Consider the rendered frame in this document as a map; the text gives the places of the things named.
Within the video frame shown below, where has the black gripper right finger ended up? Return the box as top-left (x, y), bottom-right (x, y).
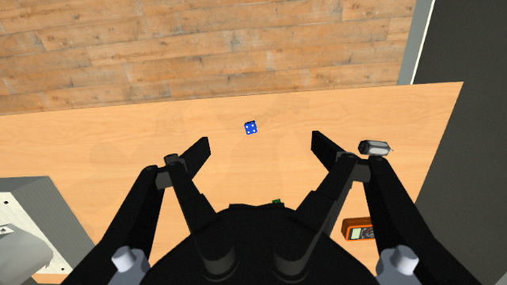
top-left (272, 131), bottom-right (482, 285)

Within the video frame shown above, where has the orange digital multimeter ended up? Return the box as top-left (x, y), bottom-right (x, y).
top-left (341, 217), bottom-right (375, 241)

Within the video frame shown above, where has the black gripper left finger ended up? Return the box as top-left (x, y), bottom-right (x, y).
top-left (60, 136), bottom-right (236, 285)

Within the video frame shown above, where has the blue die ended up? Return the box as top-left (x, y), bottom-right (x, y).
top-left (244, 120), bottom-right (257, 135)

